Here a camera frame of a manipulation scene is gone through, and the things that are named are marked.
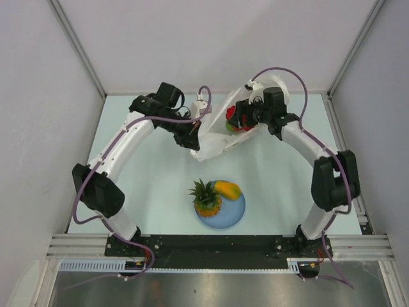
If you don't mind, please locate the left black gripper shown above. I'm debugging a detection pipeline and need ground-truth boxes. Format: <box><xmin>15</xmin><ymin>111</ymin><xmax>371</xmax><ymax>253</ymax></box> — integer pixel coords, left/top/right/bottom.
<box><xmin>158</xmin><ymin>111</ymin><xmax>201</xmax><ymax>151</ymax></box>

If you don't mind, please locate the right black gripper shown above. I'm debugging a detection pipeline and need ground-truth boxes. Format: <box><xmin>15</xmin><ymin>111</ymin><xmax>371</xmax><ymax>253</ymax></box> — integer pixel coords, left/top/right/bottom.
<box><xmin>228</xmin><ymin>95</ymin><xmax>271</xmax><ymax>130</ymax></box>

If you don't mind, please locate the white plastic bag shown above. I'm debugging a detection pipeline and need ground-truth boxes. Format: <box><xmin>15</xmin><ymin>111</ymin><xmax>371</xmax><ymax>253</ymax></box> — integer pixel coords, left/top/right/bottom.
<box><xmin>190</xmin><ymin>73</ymin><xmax>289</xmax><ymax>162</ymax></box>

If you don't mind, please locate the fake pineapple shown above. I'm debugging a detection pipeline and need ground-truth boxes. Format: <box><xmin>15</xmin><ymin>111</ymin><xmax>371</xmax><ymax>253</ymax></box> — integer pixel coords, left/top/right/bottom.
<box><xmin>189</xmin><ymin>178</ymin><xmax>222</xmax><ymax>217</ymax></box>

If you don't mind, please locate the fake mango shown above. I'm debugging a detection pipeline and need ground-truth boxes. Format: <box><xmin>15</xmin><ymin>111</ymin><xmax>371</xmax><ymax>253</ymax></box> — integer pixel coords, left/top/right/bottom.
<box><xmin>214</xmin><ymin>180</ymin><xmax>242</xmax><ymax>200</ymax></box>

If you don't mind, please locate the fake red fruit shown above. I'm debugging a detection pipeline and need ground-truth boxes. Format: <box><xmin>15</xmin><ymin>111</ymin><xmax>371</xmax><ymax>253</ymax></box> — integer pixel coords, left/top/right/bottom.
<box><xmin>226</xmin><ymin>106</ymin><xmax>236</xmax><ymax>120</ymax></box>

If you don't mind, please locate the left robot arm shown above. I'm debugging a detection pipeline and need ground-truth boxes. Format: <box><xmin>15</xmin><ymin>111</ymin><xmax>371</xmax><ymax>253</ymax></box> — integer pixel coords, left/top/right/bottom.
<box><xmin>72</xmin><ymin>83</ymin><xmax>211</xmax><ymax>256</ymax></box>

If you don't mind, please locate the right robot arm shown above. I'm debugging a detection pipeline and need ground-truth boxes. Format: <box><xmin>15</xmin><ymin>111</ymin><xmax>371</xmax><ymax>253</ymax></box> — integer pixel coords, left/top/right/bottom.
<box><xmin>228</xmin><ymin>83</ymin><xmax>360</xmax><ymax>256</ymax></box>

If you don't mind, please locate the fake green fruit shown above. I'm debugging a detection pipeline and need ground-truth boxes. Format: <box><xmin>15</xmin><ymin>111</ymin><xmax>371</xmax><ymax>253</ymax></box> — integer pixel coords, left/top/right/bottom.
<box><xmin>226</xmin><ymin>122</ymin><xmax>238</xmax><ymax>132</ymax></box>

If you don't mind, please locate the blue plastic plate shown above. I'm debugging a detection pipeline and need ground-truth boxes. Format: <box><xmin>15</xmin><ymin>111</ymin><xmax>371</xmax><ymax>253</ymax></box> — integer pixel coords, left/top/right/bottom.
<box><xmin>194</xmin><ymin>180</ymin><xmax>246</xmax><ymax>230</ymax></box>

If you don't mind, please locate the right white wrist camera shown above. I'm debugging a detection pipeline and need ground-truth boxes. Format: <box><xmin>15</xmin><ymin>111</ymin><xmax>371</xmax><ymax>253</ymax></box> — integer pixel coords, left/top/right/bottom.
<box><xmin>244</xmin><ymin>80</ymin><xmax>265</xmax><ymax>104</ymax></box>

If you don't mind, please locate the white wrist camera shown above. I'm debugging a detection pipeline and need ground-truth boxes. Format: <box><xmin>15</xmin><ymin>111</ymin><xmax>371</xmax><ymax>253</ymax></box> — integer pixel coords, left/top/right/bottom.
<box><xmin>244</xmin><ymin>80</ymin><xmax>265</xmax><ymax>104</ymax></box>
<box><xmin>190</xmin><ymin>95</ymin><xmax>212</xmax><ymax>118</ymax></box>

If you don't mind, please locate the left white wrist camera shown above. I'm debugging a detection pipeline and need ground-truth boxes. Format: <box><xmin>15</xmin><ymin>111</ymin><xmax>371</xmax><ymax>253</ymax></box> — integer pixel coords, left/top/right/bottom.
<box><xmin>190</xmin><ymin>95</ymin><xmax>212</xmax><ymax>118</ymax></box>

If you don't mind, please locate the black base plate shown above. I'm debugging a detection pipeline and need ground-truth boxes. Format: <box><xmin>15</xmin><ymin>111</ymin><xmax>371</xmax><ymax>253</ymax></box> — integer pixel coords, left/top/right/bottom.
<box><xmin>104</xmin><ymin>234</ymin><xmax>334</xmax><ymax>276</ymax></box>

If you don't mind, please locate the white slotted cable duct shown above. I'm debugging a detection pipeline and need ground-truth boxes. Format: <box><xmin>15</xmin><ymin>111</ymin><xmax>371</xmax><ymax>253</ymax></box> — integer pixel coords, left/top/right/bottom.
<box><xmin>59</xmin><ymin>260</ymin><xmax>300</xmax><ymax>274</ymax></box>

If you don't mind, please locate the aluminium frame rail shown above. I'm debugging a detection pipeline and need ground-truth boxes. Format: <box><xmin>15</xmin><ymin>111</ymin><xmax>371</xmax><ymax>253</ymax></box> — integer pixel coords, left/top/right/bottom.
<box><xmin>46</xmin><ymin>233</ymin><xmax>394</xmax><ymax>261</ymax></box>

